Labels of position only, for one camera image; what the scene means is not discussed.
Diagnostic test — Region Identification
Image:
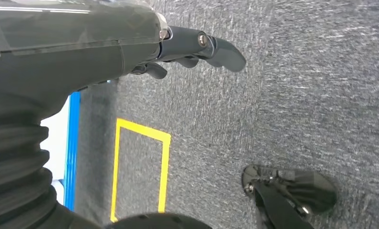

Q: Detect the blue steel shelf rack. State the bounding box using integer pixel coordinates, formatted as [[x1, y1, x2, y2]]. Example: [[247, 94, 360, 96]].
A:
[[51, 92, 82, 212]]

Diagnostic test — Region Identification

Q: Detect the black robot foot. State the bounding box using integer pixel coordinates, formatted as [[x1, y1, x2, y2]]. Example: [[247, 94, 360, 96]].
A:
[[241, 164, 338, 229]]

